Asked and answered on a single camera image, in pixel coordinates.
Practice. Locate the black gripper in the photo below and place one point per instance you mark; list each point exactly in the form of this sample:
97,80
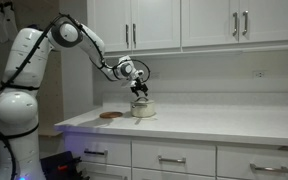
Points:
138,84

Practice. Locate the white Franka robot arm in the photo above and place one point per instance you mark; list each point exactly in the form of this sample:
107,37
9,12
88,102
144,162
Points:
17,106

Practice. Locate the round brown wooden trivet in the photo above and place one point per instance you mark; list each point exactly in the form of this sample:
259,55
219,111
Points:
111,114

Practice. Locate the white drawer front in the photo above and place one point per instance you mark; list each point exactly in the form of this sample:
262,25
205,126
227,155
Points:
117,150
237,160
200,158
170,175
107,170

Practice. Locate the white upper cabinet door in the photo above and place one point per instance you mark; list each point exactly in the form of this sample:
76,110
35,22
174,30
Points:
109,25
157,23
270,20
207,21

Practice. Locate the black box with red part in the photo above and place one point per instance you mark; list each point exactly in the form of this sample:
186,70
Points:
55,166

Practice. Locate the white wall outlet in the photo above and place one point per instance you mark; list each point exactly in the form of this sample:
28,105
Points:
259,74

